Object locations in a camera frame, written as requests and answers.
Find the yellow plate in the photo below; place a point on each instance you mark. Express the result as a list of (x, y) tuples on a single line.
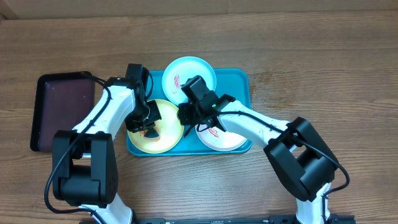
[(169, 129)]

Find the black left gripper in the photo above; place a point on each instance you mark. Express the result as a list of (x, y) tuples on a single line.
[(133, 127)]

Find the light blue plate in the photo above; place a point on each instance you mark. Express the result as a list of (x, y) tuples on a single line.
[(179, 71)]

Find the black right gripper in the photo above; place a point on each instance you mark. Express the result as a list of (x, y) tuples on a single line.
[(185, 113)]

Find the dark maroon tray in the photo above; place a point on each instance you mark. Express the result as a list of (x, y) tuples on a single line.
[(62, 101)]

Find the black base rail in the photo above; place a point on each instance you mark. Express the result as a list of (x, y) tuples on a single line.
[(275, 219)]

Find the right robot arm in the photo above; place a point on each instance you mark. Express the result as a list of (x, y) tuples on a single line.
[(301, 159)]

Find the blue plastic tray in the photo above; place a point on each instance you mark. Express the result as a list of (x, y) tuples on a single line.
[(230, 81)]

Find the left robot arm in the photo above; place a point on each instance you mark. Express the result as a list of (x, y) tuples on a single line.
[(84, 168)]

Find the white plate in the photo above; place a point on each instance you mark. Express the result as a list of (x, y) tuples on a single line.
[(217, 139)]

